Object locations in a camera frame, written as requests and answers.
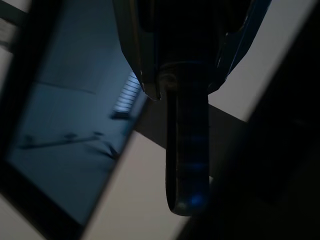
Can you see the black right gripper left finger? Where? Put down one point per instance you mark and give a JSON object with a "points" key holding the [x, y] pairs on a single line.
{"points": [[135, 45]]}

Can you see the black framed glass panel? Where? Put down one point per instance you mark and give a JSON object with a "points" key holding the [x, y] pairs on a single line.
{"points": [[62, 100]]}

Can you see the blue plastic dustpan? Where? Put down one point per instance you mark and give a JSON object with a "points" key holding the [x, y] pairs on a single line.
{"points": [[187, 150]]}

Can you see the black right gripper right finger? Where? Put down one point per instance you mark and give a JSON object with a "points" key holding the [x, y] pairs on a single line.
{"points": [[237, 42]]}

